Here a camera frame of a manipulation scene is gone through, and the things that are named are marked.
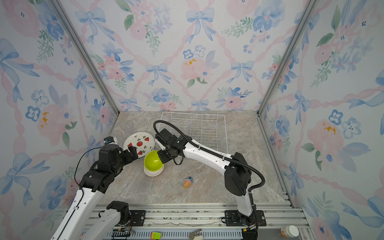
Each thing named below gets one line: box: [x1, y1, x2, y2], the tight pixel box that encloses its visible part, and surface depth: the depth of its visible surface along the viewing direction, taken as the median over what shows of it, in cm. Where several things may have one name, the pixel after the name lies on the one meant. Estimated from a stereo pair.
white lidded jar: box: [280, 225, 300, 239], surface depth 67 cm
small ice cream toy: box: [183, 176, 194, 189], surface depth 85 cm
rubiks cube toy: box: [150, 231, 162, 240], surface depth 69 cm
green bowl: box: [144, 150, 164, 171], surface depth 80 cm
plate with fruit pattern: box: [123, 131, 155, 159], surface depth 102 cm
